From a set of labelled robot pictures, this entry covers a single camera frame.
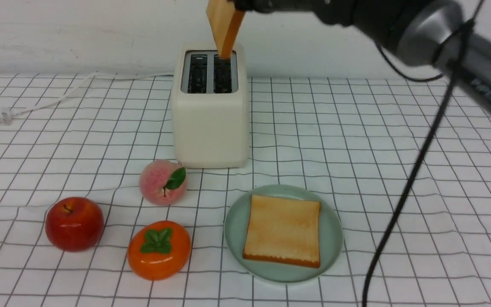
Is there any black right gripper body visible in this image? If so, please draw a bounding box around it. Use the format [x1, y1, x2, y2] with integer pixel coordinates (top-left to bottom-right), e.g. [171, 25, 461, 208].
[234, 0, 327, 15]

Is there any toast slice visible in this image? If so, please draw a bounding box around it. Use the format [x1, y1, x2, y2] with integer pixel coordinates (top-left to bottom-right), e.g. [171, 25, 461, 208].
[242, 194, 321, 269]
[206, 0, 245, 59]

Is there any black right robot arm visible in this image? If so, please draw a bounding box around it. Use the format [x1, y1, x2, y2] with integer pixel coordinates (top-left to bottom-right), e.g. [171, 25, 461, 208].
[234, 0, 491, 113]

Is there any cream white toaster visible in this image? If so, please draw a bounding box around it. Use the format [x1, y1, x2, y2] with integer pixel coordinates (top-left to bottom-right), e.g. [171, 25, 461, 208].
[170, 41, 251, 168]

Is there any pink peach with leaf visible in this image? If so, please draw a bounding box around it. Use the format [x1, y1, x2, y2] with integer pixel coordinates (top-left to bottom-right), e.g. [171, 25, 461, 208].
[139, 159, 188, 206]

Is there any mint green plate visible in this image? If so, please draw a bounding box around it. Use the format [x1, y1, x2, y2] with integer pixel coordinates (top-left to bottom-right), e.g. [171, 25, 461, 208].
[224, 185, 344, 284]

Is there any orange persimmon with green leaves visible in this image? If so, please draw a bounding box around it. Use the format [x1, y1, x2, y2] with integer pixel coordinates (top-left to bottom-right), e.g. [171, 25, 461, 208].
[127, 221, 192, 281]

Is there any white grid tablecloth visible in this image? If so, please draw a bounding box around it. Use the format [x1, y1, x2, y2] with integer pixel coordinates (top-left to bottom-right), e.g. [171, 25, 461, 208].
[0, 75, 491, 307]

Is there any red apple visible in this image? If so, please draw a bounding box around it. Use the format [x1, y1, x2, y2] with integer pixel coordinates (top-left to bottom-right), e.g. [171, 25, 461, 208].
[45, 197, 104, 252]

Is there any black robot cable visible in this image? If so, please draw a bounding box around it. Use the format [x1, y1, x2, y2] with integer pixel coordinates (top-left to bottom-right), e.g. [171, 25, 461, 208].
[361, 0, 485, 307]

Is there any white toaster power cord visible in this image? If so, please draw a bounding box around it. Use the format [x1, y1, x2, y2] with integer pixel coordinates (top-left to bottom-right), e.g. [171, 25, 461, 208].
[0, 72, 174, 126]

